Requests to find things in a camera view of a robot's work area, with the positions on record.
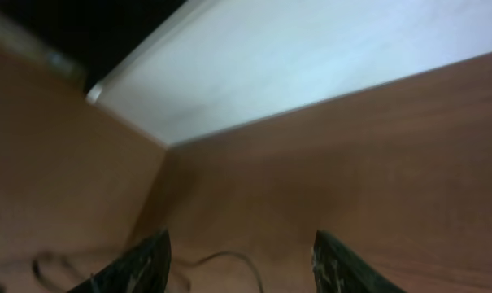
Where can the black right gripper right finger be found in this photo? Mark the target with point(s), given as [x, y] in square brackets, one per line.
[338, 269]

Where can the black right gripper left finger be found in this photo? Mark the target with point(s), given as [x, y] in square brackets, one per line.
[142, 269]

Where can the wooden side panel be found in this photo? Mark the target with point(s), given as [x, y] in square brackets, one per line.
[72, 178]

